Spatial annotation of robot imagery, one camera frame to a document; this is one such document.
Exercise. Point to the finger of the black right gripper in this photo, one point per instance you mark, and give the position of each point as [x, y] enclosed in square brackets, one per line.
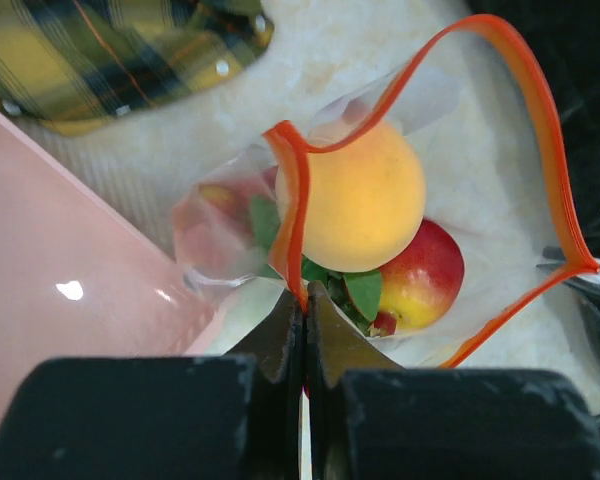
[590, 300]

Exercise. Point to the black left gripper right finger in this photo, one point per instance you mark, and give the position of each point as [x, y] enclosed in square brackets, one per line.
[373, 419]

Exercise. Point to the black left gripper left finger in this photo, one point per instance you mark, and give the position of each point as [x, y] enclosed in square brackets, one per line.
[234, 416]

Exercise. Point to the red toy fruit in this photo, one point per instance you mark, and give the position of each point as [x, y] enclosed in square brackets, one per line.
[420, 284]

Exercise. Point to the clear orange-zipper zip bag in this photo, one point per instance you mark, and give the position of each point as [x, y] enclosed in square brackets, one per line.
[475, 106]

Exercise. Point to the pink plastic basket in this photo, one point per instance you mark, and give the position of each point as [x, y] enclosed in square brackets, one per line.
[77, 279]

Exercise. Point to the red toy cherry bunch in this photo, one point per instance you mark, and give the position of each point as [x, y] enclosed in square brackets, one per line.
[246, 206]

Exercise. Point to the yellow-orange toy peach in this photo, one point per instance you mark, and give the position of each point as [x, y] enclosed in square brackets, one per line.
[366, 201]

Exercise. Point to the black floral pillow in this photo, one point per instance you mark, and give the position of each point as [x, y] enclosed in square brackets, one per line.
[565, 38]

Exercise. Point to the yellow plaid shirt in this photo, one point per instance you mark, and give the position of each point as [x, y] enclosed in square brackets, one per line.
[75, 66]

